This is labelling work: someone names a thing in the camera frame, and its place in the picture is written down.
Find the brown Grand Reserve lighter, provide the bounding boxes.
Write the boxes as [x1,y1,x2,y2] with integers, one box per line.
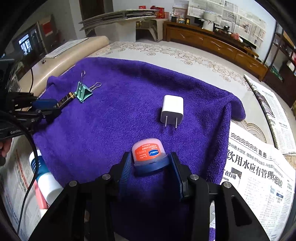
[54,92,76,109]

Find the pink Vaseline jar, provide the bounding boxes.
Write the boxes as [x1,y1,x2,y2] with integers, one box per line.
[132,138,170,176]

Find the white blue balm bottle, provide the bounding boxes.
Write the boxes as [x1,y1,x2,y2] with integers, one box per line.
[36,150,63,206]

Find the pink white tube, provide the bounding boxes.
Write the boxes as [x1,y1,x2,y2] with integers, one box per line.
[34,180,48,209]

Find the person left hand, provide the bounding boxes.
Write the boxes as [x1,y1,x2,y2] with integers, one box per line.
[0,138,12,158]

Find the beige sofa armrest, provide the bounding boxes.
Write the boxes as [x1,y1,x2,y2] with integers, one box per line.
[18,36,109,96]

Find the green binder clip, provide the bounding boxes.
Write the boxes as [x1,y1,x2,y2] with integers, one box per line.
[75,70,102,103]

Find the white USB charger plug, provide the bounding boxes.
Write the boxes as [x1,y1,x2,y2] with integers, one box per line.
[160,95,184,128]

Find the white paper on armrest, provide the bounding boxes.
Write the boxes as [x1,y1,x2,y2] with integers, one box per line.
[45,38,88,58]

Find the purple towel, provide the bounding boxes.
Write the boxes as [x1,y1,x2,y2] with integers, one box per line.
[32,57,246,241]

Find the newspaper under towel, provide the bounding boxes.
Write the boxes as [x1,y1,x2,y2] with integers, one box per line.
[1,123,295,240]

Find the folded newspaper far side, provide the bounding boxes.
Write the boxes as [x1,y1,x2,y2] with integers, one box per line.
[244,74,295,156]

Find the stacked cardboard sheets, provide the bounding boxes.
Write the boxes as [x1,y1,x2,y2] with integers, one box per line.
[79,9,156,30]

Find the wooden TV cabinet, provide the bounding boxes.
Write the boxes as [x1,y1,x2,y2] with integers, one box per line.
[163,21,268,81]

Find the dark shelf unit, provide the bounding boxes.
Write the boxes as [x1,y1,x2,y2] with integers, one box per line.
[263,24,295,108]

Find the black cable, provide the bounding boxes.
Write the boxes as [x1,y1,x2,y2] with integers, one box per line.
[16,67,40,235]

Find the newspapers on wall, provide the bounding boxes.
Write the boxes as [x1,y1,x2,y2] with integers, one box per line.
[187,1,266,48]

